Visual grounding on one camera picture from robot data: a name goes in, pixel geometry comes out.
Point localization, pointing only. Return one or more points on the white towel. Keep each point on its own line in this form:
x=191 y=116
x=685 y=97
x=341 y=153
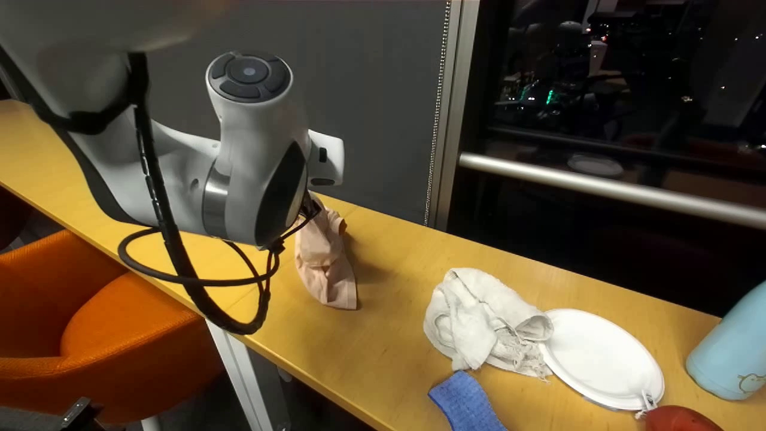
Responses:
x=478 y=322

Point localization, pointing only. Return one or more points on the light blue water bottle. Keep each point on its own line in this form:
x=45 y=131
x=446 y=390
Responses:
x=731 y=359

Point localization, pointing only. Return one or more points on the white plate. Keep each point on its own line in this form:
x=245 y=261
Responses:
x=600 y=361

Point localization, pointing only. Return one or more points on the peach t-shirt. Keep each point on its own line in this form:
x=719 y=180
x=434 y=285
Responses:
x=323 y=261

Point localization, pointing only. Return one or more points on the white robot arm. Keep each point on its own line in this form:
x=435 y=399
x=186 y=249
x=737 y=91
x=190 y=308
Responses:
x=82 y=64

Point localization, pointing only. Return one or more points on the orange plush ball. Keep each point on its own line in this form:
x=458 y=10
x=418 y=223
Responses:
x=675 y=416

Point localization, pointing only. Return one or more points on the silver window rail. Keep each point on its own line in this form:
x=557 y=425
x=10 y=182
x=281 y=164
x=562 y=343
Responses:
x=748 y=215

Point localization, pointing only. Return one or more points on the orange chair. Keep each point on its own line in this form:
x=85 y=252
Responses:
x=76 y=324

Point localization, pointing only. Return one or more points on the blue cloth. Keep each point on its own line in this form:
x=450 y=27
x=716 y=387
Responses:
x=465 y=402

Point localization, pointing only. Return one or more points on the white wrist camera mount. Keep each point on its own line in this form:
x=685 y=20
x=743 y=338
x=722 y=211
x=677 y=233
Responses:
x=325 y=158

